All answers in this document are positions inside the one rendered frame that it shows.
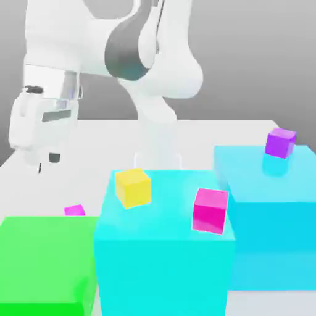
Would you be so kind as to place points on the small purple cube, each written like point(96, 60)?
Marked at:
point(280, 144)

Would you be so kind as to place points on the large cyan box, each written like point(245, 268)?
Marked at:
point(163, 266)

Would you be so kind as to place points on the small orchid cube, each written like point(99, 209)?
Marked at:
point(74, 211)

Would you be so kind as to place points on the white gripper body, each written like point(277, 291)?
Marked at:
point(32, 128)

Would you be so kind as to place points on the large light blue box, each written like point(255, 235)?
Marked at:
point(271, 222)

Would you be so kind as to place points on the small pink cube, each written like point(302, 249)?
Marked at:
point(209, 212)

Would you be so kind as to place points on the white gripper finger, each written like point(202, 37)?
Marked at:
point(54, 157)
point(33, 160)

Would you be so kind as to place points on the small yellow cube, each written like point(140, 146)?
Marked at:
point(134, 190)

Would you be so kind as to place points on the large green box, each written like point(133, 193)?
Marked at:
point(44, 261)

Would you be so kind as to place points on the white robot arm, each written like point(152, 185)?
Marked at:
point(74, 44)

